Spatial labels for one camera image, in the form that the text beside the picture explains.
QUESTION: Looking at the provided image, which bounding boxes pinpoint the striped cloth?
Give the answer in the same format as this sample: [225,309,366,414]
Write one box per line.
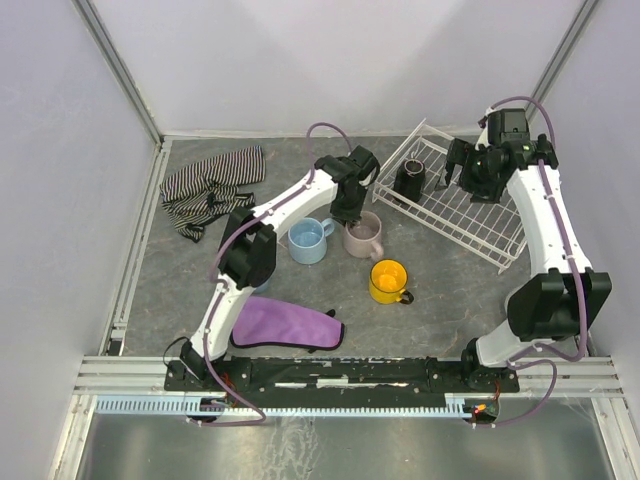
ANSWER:
[159,145,266,243]

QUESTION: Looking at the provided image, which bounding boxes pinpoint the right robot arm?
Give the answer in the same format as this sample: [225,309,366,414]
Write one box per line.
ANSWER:
[436,102,612,375]

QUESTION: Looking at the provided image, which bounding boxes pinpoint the pink mug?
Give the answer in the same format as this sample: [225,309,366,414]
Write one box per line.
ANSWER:
[343,211,384,262]

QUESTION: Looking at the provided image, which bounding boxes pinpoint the purple cloth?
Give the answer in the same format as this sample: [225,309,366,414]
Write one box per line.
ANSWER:
[230,296,346,353]

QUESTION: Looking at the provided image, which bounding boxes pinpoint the light blue cable duct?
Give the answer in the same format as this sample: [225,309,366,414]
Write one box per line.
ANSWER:
[93,392,476,416]

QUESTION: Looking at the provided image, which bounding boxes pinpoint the light blue mug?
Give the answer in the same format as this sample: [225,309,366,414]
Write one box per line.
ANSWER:
[288,218,335,265]

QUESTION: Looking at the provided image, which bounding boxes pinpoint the small blue tumbler cup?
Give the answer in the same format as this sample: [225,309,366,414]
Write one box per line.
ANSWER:
[254,280,269,294]

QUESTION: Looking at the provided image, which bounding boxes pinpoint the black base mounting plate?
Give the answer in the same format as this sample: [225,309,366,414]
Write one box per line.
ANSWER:
[164,355,522,407]

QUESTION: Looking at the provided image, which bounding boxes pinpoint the black cup white interior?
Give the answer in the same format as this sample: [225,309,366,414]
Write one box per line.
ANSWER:
[393,159,426,203]

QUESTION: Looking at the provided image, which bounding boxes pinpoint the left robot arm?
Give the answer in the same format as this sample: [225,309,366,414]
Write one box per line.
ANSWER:
[180,145,380,380]

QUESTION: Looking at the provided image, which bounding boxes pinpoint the yellow mug black handle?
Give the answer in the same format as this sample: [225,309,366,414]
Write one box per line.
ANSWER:
[369,259,414,305]

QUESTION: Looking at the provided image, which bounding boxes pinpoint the white wire dish rack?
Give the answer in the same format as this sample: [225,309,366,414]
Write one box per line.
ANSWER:
[372,121,526,273]

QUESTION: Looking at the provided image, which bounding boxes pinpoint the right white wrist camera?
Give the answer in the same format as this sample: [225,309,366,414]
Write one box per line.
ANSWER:
[475,114,491,150]

